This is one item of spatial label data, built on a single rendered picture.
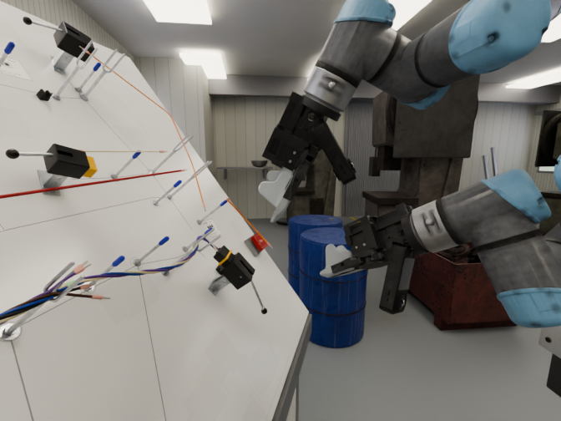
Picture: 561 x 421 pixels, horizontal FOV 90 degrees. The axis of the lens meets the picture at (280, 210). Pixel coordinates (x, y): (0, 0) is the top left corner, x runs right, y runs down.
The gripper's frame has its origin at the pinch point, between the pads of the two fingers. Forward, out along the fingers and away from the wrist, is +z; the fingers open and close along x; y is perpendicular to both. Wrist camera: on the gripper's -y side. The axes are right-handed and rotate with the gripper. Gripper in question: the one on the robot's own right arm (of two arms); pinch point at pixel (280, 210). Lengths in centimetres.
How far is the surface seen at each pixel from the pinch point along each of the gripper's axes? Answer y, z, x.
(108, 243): 23.6, 14.4, 11.7
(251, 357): -8.5, 29.4, 7.2
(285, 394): -18.8, 33.8, 8.3
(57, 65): 57, -2, -12
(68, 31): 54, -10, -11
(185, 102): 200, 79, -431
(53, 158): 33.0, 2.9, 13.6
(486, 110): -366, -172, -717
